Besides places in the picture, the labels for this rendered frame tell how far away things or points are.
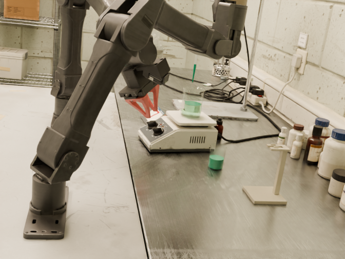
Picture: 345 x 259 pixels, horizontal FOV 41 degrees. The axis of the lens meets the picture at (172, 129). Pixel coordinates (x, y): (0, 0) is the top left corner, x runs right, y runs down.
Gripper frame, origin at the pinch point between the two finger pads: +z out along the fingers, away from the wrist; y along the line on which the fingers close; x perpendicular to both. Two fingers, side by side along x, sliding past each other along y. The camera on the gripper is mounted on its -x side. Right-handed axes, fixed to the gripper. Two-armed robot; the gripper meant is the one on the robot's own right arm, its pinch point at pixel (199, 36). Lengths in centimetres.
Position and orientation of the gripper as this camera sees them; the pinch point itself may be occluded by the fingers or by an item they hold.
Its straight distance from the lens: 130.5
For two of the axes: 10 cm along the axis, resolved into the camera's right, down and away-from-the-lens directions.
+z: -3.3, -3.1, 8.9
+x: -1.4, 9.5, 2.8
